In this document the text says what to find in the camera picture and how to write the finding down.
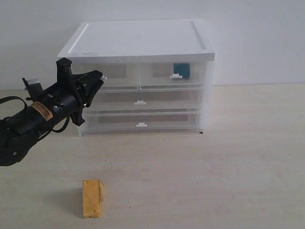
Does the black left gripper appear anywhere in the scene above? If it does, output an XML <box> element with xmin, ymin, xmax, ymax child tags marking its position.
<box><xmin>43</xmin><ymin>58</ymin><xmax>104</xmax><ymax>125</ymax></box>

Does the teal bottle white cap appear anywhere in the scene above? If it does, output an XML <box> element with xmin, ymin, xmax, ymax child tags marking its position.
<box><xmin>173</xmin><ymin>63</ymin><xmax>192</xmax><ymax>79</ymax></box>

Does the yellow cheese wedge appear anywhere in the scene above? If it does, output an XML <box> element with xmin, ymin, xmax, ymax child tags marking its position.
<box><xmin>82</xmin><ymin>179</ymin><xmax>104</xmax><ymax>219</ymax></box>

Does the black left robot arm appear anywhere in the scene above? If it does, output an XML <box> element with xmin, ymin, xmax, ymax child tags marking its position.
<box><xmin>0</xmin><ymin>58</ymin><xmax>104</xmax><ymax>167</ymax></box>

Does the clear bottom wide drawer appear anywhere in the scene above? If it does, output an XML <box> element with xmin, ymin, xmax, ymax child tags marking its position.
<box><xmin>81</xmin><ymin>112</ymin><xmax>202</xmax><ymax>134</ymax></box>

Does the clear wide drawer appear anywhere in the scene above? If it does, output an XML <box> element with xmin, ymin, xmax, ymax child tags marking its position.
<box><xmin>81</xmin><ymin>112</ymin><xmax>202</xmax><ymax>134</ymax></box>
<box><xmin>84</xmin><ymin>90</ymin><xmax>203</xmax><ymax>113</ymax></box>

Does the white plastic drawer cabinet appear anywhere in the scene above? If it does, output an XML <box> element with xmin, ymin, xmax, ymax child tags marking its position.
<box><xmin>58</xmin><ymin>19</ymin><xmax>216</xmax><ymax>136</ymax></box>

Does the clear middle wide drawer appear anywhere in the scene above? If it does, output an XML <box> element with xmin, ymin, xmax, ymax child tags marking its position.
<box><xmin>84</xmin><ymin>90</ymin><xmax>203</xmax><ymax>113</ymax></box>

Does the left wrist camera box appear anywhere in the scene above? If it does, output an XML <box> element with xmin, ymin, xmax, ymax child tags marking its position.
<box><xmin>22</xmin><ymin>78</ymin><xmax>43</xmax><ymax>101</ymax></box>

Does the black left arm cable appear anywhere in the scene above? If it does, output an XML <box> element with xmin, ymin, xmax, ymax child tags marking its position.
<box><xmin>0</xmin><ymin>95</ymin><xmax>70</xmax><ymax>134</ymax></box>

